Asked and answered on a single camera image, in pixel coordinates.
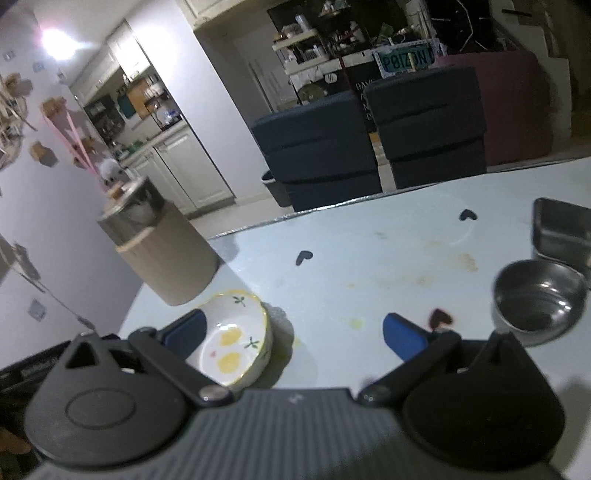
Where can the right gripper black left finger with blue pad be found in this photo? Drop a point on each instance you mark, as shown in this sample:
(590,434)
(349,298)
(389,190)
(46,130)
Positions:
(165,352)

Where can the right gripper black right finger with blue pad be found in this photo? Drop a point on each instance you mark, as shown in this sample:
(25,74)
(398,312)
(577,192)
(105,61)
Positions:
(424,354)

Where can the small floral ceramic bowl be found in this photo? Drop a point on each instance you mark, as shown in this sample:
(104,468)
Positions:
(237,342)

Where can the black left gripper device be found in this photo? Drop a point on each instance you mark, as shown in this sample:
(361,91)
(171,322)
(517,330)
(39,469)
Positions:
(21,380)

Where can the beige canister with steel lid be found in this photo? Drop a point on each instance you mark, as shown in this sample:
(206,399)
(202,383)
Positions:
(157,241)

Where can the round steel bowl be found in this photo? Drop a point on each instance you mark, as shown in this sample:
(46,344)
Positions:
(538,300)

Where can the rectangular steel container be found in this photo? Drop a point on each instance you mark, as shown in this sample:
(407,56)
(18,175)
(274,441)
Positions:
(561,232)

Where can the left dark blue chair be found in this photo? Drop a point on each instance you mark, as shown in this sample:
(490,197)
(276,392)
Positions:
(321,152)

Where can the dark blue chair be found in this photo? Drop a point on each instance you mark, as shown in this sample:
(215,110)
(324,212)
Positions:
(431,125)
(321,152)

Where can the right dark blue chair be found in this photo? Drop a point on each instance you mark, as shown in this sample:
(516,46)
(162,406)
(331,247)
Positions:
(431,125)

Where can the maroon chair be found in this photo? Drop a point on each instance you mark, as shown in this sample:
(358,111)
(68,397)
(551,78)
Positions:
(516,100)

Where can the teal prizon sign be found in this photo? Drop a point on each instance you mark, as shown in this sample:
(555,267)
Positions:
(404,58)

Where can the cluttered white shelf unit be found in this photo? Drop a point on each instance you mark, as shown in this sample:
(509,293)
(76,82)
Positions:
(303,48)

